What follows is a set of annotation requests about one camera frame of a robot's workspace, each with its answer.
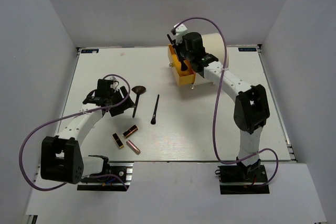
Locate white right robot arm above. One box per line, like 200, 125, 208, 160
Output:
174, 31, 270, 182

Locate cream round drawer organizer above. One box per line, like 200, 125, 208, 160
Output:
194, 33, 231, 87

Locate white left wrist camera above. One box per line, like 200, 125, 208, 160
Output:
109, 77, 119, 90

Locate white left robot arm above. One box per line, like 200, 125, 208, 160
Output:
40, 76, 135, 184

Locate thin black makeup brush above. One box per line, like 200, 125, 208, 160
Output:
150, 94, 160, 125

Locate rose gold lipstick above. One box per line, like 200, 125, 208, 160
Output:
126, 140, 141, 155

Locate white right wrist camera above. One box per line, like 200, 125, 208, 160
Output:
171, 24, 187, 45

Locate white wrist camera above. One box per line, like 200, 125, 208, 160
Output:
109, 77, 119, 90
171, 24, 187, 45

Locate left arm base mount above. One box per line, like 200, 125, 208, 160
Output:
77, 162, 134, 191

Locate copper black lipstick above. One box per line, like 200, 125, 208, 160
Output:
122, 125, 139, 138

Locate black gold lipstick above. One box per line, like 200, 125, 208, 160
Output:
112, 133, 124, 149

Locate blue table sticker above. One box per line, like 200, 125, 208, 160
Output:
81, 49, 99, 54
238, 47, 257, 52

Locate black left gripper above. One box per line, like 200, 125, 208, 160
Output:
108, 86, 136, 117

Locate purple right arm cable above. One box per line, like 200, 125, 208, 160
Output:
173, 17, 279, 187

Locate blue table sticker left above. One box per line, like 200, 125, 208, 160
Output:
81, 49, 99, 54

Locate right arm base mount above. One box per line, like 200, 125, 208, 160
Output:
215, 165, 270, 195

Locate brown fan makeup brush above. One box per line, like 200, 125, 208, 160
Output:
132, 86, 146, 118

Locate blue table sticker right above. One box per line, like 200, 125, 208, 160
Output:
238, 47, 257, 52

